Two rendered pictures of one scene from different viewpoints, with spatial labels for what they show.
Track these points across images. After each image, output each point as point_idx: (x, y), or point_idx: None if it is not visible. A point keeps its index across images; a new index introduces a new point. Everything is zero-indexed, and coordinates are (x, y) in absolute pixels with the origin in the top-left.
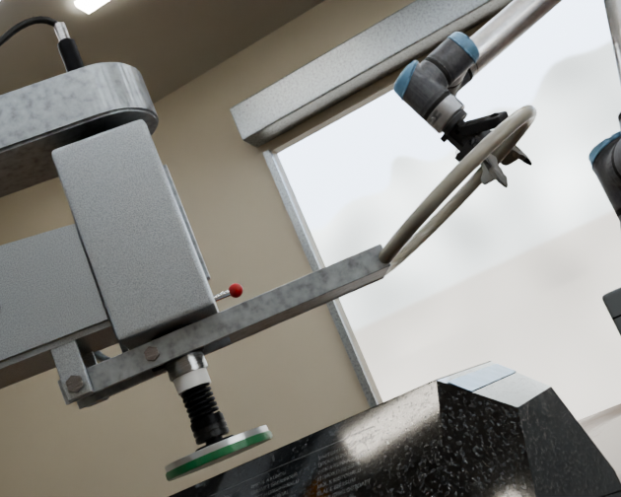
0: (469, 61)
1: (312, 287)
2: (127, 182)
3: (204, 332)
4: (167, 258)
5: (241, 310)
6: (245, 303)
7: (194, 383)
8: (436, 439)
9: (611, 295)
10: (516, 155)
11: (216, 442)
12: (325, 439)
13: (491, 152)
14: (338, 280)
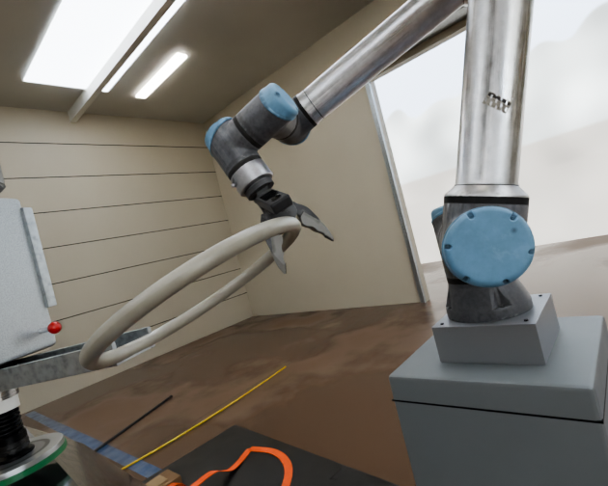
0: (278, 121)
1: (56, 369)
2: None
3: None
4: None
5: (8, 374)
6: (11, 369)
7: None
8: None
9: (396, 380)
10: (316, 230)
11: None
12: None
13: (132, 323)
14: (75, 368)
